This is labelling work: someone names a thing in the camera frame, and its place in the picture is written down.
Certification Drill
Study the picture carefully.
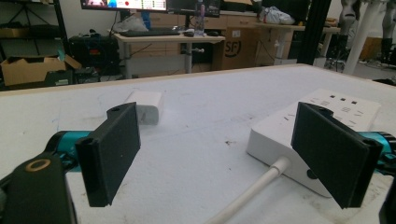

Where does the black metal pillar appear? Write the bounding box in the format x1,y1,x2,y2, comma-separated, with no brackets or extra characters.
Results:
297,0,332,65

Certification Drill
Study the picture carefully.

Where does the computer monitor with bright screen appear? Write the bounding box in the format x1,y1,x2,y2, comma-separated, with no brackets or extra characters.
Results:
79,0,167,13

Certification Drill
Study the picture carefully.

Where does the white pole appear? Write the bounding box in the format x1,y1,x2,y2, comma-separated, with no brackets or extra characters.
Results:
343,0,382,76

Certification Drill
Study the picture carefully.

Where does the white crumpled cloth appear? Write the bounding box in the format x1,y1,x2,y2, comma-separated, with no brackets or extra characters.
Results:
113,15,149,34

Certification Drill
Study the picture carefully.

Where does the black equipment case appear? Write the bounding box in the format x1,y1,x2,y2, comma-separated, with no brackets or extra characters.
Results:
68,35,120,68

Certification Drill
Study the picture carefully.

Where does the white charger adapter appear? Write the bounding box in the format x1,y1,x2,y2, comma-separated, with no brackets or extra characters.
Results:
124,90,165,126

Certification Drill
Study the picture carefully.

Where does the black keyboard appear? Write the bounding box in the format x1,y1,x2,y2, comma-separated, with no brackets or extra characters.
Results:
120,28,181,37

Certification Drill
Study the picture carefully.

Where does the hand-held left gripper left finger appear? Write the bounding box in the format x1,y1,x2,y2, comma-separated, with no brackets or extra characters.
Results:
75,102,142,208

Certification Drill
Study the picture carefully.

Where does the white plastic bag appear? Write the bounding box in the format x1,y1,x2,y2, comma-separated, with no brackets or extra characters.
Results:
260,6,296,26

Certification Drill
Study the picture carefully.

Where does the white power strip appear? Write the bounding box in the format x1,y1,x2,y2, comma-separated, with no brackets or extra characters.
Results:
246,88,382,199

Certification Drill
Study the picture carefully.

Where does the white power strip cable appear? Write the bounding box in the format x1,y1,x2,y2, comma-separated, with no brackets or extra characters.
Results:
204,156,292,224

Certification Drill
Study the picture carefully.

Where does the long wooden desk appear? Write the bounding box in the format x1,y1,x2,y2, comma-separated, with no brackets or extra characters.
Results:
255,21,342,66

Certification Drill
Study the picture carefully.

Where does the open cardboard box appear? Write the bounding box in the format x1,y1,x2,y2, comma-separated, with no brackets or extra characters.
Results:
0,55,82,87

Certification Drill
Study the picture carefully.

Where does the dark computer monitor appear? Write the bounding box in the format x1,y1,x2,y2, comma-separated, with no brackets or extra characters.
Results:
166,0,222,18

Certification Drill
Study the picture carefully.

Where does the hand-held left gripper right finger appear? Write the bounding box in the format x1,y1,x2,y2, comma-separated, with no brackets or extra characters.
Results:
290,101,384,209

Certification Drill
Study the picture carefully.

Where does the wooden desk with white legs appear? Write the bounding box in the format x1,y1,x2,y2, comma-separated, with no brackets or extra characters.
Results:
112,32,226,78

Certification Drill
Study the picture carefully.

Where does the cardboard box with black logo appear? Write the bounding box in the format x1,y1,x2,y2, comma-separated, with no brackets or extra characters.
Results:
213,27,265,71

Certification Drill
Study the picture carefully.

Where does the clear water bottle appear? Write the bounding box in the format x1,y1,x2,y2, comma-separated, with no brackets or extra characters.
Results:
194,0,206,36

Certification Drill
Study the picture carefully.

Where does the black shelf rack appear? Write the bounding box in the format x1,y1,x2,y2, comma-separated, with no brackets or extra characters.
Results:
0,0,69,57

